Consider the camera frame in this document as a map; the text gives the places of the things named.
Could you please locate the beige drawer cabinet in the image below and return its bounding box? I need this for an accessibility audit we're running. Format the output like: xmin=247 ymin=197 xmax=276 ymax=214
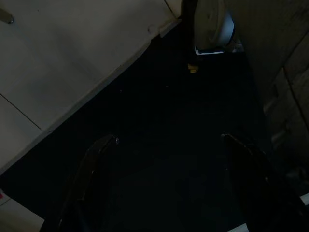
xmin=231 ymin=0 xmax=309 ymax=194

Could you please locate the silver cabinet handle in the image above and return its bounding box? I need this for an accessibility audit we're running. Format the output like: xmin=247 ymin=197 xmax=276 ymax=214
xmin=0 ymin=8 xmax=14 ymax=24

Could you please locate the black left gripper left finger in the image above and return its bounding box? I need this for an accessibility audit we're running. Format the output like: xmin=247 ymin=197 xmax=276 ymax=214
xmin=56 ymin=134 xmax=120 ymax=232

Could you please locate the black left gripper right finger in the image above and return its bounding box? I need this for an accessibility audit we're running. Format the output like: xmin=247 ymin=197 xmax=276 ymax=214
xmin=220 ymin=133 xmax=309 ymax=232

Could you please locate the white cabinet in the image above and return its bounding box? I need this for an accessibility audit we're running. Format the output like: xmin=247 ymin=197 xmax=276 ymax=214
xmin=0 ymin=0 xmax=182 ymax=174

